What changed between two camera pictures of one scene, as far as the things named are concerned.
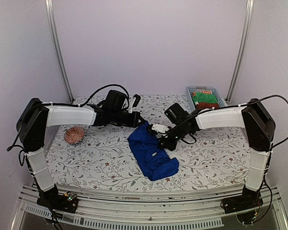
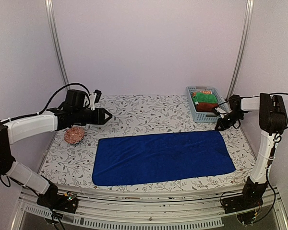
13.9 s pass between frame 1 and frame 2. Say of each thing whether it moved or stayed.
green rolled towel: stayed
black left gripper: moved
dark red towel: stayed
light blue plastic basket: stayed
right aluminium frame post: stayed
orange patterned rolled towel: stayed
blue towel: moved
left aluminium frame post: stayed
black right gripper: moved
